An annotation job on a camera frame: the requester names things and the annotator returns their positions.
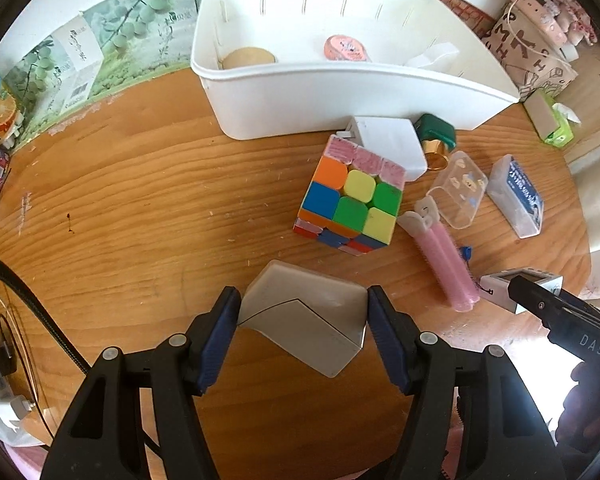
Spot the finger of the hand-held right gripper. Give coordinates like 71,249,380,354
509,275,600,333

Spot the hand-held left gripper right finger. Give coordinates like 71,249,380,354
367,285,566,480

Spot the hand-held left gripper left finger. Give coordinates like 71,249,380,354
40,285,241,480

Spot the white digital timer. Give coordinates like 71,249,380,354
480,269,565,316

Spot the beige folding plastic case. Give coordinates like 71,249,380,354
236,260,368,379

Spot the clear box with blue label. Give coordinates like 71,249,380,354
486,155,544,239

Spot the clear small plastic box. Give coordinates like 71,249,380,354
426,150,489,230

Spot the colourful puzzle cube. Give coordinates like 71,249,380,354
293,134,407,258

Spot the green bottle with gold cap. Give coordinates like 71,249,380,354
412,112,458,170

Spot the white charger adapter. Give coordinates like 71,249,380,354
334,116,428,180

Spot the white plastic storage bin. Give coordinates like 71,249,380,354
190,0,522,142

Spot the white plastic scoop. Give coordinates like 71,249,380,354
404,42,461,73

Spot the round gold compact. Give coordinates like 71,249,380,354
221,46,277,70

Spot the pink oval pouch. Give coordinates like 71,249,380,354
322,34,372,62

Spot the person's right hand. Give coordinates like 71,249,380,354
555,360,600,471

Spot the green tissue pack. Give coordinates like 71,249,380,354
523,89,581,148

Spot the white power strip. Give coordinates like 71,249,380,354
0,345,33,431

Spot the pink cloth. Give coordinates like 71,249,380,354
2,442,48,480

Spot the beige patterned bag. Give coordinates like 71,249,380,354
481,2,578,103

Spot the rag doll with brown hair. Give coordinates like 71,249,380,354
547,0,600,46

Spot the red patterned board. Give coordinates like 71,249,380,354
437,0,496,31

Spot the white box with barcode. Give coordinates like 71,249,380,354
55,15,103,111

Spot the green printed backsplash paper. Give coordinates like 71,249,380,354
0,0,443,133

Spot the thick black braided cable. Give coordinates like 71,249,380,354
0,250,88,376

